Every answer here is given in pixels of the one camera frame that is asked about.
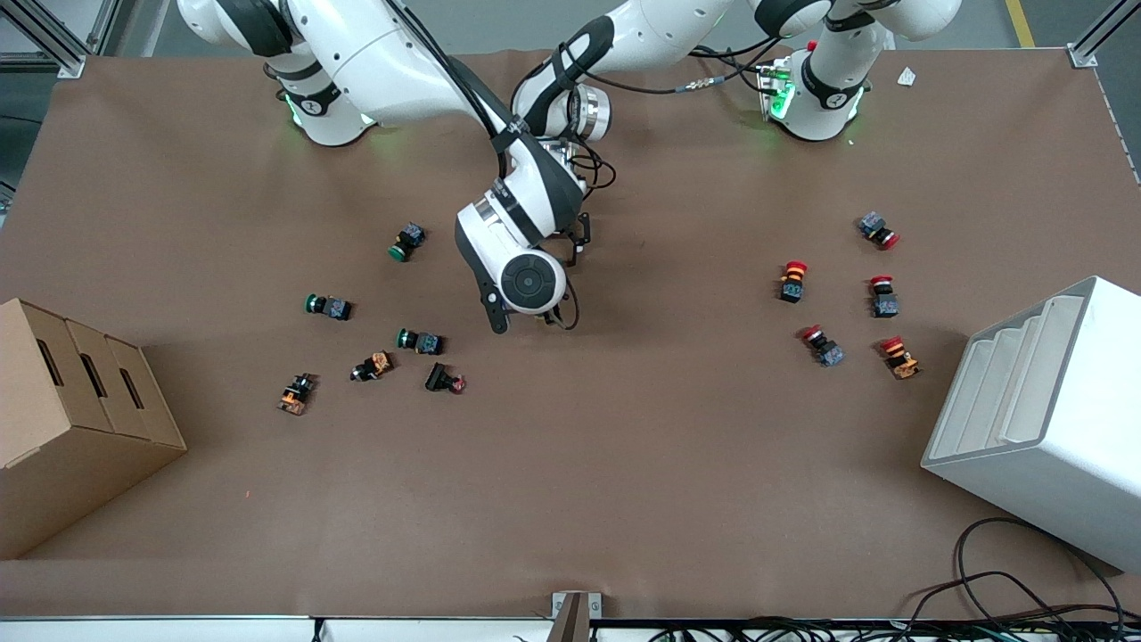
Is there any brown table cover mat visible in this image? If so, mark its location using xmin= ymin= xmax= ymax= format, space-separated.
xmin=0 ymin=46 xmax=1141 ymax=621

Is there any red mushroom button orange base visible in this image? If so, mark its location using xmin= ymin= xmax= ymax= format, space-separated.
xmin=777 ymin=259 xmax=809 ymax=305
xmin=879 ymin=335 xmax=922 ymax=381

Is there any brown cardboard box with slots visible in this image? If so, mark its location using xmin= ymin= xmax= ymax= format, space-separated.
xmin=0 ymin=297 xmax=188 ymax=561

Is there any white plastic compartment bin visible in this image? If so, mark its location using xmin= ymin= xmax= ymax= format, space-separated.
xmin=921 ymin=276 xmax=1141 ymax=573

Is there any black arm cable silver connector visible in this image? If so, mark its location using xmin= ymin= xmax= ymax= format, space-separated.
xmin=584 ymin=36 xmax=803 ymax=95

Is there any black selector switch orange base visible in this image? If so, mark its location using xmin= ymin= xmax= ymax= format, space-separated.
xmin=349 ymin=350 xmax=394 ymax=383

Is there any black switch with orange base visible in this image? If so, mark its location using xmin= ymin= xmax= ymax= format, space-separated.
xmin=278 ymin=373 xmax=316 ymax=416

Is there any metal camera post bracket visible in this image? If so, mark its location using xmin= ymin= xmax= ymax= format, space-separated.
xmin=551 ymin=591 xmax=603 ymax=642

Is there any black floor cable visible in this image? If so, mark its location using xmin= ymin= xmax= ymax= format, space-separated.
xmin=954 ymin=517 xmax=1129 ymax=621
xmin=905 ymin=569 xmax=1120 ymax=630

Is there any white table edge rail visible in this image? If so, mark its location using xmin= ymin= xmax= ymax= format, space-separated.
xmin=0 ymin=613 xmax=1141 ymax=642

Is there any aluminium frame profile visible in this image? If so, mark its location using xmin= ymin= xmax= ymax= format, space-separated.
xmin=0 ymin=0 xmax=88 ymax=79
xmin=1067 ymin=0 xmax=1141 ymax=69

